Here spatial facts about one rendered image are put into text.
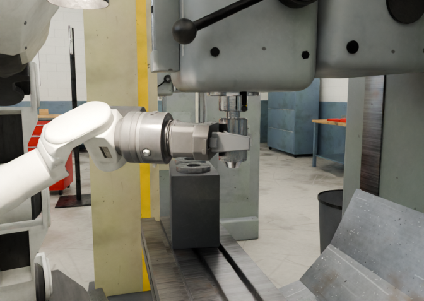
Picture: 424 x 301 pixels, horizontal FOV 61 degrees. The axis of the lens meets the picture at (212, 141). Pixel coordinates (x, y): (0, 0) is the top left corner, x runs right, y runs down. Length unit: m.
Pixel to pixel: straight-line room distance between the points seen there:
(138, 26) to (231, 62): 1.85
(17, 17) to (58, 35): 8.93
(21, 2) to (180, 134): 0.42
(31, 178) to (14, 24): 0.33
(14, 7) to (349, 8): 0.59
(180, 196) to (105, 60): 1.51
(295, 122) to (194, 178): 6.99
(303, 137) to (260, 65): 7.46
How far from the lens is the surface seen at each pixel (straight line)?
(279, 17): 0.52
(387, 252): 0.82
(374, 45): 0.57
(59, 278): 1.69
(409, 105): 0.81
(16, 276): 1.32
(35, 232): 1.19
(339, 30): 0.54
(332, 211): 2.45
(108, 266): 2.52
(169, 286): 0.79
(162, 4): 0.56
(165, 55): 0.55
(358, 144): 0.93
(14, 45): 0.86
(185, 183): 0.89
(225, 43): 0.49
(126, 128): 0.60
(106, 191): 2.35
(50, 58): 9.70
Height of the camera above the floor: 1.30
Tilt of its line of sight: 7 degrees down
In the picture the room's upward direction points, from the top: straight up
